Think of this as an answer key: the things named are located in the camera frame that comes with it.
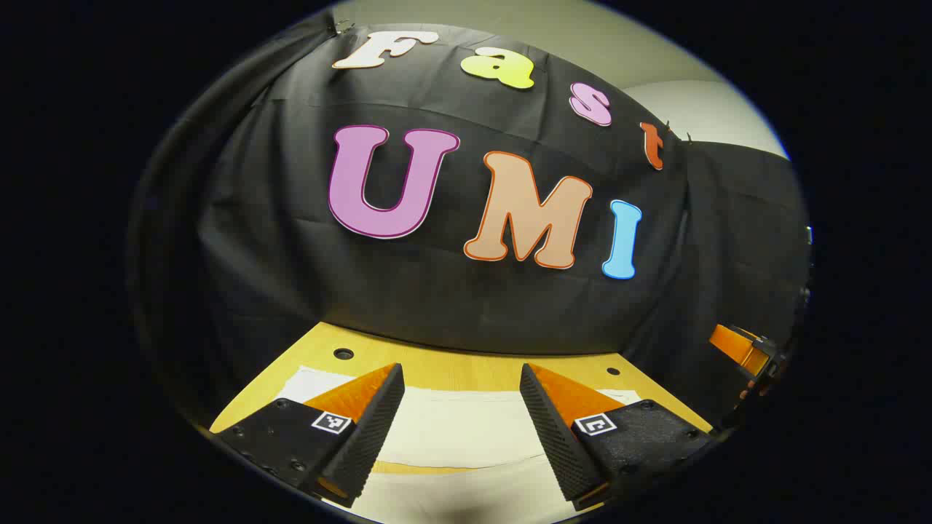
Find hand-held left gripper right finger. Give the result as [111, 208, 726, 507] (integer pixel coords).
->
[519, 362, 720, 512]

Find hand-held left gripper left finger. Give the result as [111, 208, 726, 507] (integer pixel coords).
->
[217, 362, 406, 509]

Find white jeans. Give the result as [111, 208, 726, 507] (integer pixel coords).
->
[275, 365, 645, 524]

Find black backdrop cloth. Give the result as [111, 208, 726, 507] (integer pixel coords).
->
[131, 15, 810, 430]

